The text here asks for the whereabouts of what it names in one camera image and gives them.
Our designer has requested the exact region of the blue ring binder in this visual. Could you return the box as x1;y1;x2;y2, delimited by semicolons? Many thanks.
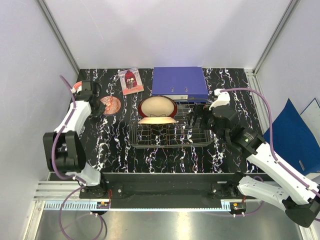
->
151;66;209;103

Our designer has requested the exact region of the red rimmed cream plate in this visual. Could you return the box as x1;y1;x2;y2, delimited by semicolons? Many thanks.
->
138;95;178;118

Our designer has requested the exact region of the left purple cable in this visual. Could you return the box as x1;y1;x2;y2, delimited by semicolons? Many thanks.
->
51;74;109;240

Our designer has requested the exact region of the blue white patterned bowl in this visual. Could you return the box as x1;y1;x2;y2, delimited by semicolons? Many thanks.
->
100;96;121;116

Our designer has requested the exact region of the cream floral plate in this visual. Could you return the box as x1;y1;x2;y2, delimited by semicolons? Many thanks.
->
138;117;177;125

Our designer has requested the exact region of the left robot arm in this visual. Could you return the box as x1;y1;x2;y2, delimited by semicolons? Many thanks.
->
42;76;108;198

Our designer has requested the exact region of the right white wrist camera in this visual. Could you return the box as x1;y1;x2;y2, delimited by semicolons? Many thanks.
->
209;88;231;110

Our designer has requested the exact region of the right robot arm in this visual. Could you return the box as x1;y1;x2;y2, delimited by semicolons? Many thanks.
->
188;104;320;228

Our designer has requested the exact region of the blue folder outside cell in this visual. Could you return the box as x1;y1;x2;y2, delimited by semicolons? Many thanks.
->
272;99;320;176

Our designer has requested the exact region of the red illustrated booklet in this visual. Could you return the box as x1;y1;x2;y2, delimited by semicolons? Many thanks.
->
118;68;144;96

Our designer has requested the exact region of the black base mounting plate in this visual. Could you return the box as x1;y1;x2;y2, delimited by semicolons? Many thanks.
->
69;173;243;212

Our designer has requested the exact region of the white cable duct rail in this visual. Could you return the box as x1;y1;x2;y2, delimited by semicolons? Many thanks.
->
44;200;110;211

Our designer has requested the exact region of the black wire dish rack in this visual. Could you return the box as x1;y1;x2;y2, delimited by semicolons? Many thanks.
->
128;101;214;149

